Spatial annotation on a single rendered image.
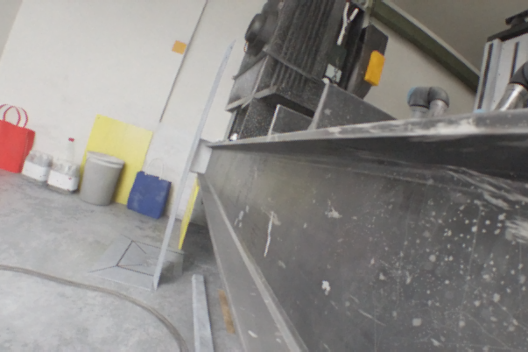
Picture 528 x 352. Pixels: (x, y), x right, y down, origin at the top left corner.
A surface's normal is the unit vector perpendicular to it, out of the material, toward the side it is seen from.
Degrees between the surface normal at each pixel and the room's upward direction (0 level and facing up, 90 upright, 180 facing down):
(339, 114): 90
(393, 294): 90
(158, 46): 90
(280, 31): 90
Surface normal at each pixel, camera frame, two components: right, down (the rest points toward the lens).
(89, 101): 0.26, 0.12
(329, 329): -0.91, -0.29
